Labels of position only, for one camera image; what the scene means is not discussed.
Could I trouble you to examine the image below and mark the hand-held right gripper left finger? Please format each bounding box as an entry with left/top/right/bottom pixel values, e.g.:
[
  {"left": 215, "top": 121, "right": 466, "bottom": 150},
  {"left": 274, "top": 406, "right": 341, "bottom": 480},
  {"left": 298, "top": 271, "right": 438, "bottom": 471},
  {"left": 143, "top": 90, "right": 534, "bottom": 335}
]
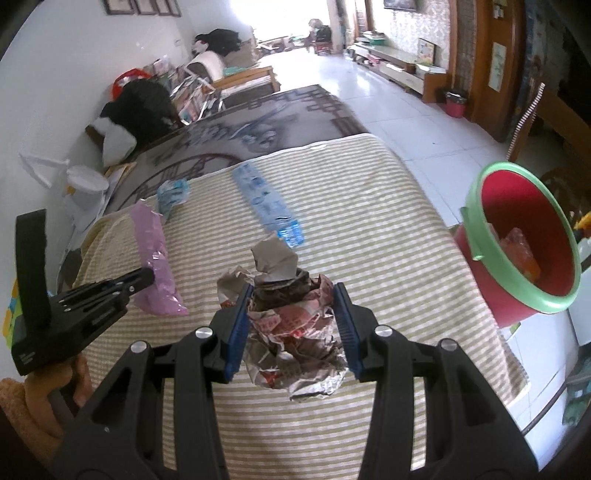
[{"left": 44, "top": 282, "right": 254, "bottom": 480}]

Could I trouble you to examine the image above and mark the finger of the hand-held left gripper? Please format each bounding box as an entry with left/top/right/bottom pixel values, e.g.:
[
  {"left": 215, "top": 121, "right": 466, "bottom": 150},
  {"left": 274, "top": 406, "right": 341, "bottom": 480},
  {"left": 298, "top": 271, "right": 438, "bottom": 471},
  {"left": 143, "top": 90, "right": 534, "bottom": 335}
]
[{"left": 59, "top": 268, "right": 156, "bottom": 306}]

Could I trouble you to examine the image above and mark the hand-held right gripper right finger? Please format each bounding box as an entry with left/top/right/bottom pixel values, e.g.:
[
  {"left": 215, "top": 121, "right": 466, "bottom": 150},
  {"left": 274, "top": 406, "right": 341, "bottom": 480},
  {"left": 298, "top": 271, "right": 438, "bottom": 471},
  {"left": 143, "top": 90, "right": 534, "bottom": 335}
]
[{"left": 333, "top": 281, "right": 539, "bottom": 480}]

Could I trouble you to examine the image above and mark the pink plastic bag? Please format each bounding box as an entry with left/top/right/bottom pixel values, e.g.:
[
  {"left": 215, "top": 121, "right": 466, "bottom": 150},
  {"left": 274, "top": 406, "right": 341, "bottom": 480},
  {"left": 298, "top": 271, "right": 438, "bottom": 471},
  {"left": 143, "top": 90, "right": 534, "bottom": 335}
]
[{"left": 129, "top": 202, "right": 190, "bottom": 317}]

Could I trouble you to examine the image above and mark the red printed paper wrapper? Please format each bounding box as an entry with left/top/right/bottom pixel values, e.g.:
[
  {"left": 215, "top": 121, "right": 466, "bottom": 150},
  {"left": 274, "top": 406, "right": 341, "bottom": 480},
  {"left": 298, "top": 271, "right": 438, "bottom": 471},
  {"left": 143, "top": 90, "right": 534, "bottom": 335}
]
[{"left": 217, "top": 232, "right": 351, "bottom": 402}]

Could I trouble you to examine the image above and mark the red bucket with green rim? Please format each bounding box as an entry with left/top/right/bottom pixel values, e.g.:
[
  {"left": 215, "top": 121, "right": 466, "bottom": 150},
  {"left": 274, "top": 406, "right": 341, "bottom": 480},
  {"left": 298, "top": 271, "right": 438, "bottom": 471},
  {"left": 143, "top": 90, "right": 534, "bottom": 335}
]
[{"left": 452, "top": 161, "right": 583, "bottom": 329}]

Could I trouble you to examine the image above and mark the person's left forearm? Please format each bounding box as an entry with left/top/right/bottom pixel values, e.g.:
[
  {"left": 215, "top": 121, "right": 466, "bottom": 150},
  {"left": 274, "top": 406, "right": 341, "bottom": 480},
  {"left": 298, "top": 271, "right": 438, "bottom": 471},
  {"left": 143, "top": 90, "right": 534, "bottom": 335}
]
[{"left": 0, "top": 376, "right": 65, "bottom": 467}]

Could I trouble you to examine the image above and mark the small red trash can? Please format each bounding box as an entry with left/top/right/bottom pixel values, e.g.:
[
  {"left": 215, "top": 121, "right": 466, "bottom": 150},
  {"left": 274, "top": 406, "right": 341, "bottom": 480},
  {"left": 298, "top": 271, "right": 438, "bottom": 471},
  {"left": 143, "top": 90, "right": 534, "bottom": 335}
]
[{"left": 444, "top": 90, "right": 469, "bottom": 119}]

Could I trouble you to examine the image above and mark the person's left hand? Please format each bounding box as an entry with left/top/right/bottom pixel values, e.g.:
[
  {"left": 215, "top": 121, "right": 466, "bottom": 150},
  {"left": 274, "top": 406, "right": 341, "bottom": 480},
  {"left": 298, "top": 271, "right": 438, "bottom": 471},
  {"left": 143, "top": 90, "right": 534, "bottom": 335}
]
[{"left": 60, "top": 354, "right": 93, "bottom": 409}]

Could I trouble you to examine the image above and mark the colourful printed box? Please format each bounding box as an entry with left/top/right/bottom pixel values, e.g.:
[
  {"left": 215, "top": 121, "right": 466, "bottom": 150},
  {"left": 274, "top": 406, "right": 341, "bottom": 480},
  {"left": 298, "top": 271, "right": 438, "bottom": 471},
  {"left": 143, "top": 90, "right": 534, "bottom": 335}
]
[{"left": 0, "top": 277, "right": 19, "bottom": 344}]

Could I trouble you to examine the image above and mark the crumpled blue plastic bag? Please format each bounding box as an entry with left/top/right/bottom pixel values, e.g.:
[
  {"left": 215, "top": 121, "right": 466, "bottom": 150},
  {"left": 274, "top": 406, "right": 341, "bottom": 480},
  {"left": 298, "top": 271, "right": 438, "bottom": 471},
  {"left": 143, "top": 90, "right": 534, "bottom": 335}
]
[{"left": 156, "top": 179, "right": 191, "bottom": 221}]

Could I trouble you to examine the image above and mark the white plastic bin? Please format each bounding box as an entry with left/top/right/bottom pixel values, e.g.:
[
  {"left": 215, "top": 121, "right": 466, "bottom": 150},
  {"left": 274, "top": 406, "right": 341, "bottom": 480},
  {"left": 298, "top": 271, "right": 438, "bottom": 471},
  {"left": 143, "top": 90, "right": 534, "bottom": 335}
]
[{"left": 65, "top": 165, "right": 110, "bottom": 217}]

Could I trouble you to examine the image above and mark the striped beige mat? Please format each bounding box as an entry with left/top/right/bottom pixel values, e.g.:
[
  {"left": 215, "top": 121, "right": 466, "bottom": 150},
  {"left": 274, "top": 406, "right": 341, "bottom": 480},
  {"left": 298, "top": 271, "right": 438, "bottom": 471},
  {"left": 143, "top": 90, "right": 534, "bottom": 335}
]
[{"left": 74, "top": 133, "right": 532, "bottom": 480}]

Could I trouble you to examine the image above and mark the crushed blue plastic bottle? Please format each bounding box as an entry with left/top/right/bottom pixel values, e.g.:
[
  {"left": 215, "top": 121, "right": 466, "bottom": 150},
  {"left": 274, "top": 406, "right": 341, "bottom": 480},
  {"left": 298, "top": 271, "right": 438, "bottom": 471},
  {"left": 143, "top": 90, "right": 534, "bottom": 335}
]
[{"left": 231, "top": 161, "right": 306, "bottom": 249}]

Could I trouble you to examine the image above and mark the white bag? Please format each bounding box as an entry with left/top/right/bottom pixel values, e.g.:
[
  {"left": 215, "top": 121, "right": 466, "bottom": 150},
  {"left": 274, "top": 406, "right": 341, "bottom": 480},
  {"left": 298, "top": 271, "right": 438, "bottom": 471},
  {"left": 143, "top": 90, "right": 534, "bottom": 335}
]
[{"left": 88, "top": 117, "right": 137, "bottom": 167}]

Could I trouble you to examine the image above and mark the black coat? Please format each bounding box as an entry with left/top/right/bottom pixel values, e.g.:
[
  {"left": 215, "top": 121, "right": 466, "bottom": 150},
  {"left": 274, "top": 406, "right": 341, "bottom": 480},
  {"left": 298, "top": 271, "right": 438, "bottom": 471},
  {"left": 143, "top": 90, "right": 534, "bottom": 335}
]
[{"left": 100, "top": 80, "right": 178, "bottom": 144}]

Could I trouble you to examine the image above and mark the orange crumpled wrapper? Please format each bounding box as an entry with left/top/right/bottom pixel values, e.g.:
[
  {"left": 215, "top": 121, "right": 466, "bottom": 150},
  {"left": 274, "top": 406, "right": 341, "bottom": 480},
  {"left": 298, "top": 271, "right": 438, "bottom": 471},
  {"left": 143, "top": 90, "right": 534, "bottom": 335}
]
[{"left": 496, "top": 227, "right": 542, "bottom": 280}]

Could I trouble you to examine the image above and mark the row of shiny magazines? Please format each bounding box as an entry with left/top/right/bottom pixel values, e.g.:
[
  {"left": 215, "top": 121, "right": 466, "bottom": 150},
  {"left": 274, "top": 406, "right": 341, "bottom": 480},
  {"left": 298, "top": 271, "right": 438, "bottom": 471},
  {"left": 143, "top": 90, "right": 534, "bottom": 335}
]
[{"left": 150, "top": 58, "right": 227, "bottom": 125}]

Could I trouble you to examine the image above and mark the red bag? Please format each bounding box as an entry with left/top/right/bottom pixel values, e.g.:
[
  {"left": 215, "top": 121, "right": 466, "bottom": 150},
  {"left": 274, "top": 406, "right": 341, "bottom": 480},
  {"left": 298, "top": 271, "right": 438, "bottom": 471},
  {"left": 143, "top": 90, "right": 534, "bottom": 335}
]
[{"left": 113, "top": 68, "right": 153, "bottom": 100}]

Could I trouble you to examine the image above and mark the grey patterned table cover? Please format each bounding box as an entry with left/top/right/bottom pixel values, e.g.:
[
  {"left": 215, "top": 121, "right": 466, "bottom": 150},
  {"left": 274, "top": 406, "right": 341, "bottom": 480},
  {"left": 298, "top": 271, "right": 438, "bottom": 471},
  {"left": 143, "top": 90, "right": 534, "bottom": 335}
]
[{"left": 106, "top": 84, "right": 370, "bottom": 217}]

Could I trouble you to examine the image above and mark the wooden sofa with white cushion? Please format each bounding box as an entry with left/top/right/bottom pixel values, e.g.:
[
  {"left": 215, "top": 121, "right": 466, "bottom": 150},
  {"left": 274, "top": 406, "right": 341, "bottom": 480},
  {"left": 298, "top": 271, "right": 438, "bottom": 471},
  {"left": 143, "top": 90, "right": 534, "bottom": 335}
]
[{"left": 185, "top": 51, "right": 281, "bottom": 109}]

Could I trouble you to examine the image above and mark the green packet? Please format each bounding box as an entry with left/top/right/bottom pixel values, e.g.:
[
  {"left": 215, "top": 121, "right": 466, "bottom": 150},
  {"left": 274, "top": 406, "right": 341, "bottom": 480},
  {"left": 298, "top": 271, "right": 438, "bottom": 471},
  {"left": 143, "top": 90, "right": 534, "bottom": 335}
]
[{"left": 561, "top": 355, "right": 591, "bottom": 430}]

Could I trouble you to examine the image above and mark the white television cabinet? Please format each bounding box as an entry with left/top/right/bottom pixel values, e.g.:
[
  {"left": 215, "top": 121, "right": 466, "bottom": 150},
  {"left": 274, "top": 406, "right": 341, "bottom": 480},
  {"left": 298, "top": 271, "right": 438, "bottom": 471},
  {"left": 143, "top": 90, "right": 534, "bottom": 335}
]
[{"left": 348, "top": 41, "right": 448, "bottom": 104}]

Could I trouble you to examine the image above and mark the pile of black clothes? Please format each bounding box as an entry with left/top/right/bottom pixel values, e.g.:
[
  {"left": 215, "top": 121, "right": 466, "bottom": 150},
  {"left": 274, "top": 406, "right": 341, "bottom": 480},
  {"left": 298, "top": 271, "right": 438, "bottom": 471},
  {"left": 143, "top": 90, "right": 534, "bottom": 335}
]
[{"left": 194, "top": 28, "right": 243, "bottom": 55}]

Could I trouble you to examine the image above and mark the wooden chair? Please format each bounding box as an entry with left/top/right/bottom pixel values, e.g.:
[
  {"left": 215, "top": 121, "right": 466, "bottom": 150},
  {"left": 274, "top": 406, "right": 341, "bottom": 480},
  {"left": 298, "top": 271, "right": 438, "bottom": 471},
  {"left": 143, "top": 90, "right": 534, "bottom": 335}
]
[{"left": 505, "top": 83, "right": 591, "bottom": 222}]

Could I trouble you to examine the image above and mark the wooden room partition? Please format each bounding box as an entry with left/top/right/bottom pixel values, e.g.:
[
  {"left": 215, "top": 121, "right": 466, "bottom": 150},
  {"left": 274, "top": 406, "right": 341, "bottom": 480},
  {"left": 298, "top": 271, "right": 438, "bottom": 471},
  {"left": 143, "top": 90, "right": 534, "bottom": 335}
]
[{"left": 448, "top": 0, "right": 527, "bottom": 144}]

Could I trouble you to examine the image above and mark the white plastic frame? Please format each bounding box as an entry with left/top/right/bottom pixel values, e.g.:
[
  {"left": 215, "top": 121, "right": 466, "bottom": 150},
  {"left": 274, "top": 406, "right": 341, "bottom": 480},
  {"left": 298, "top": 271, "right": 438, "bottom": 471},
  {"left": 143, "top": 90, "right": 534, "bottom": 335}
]
[{"left": 18, "top": 154, "right": 70, "bottom": 188}]

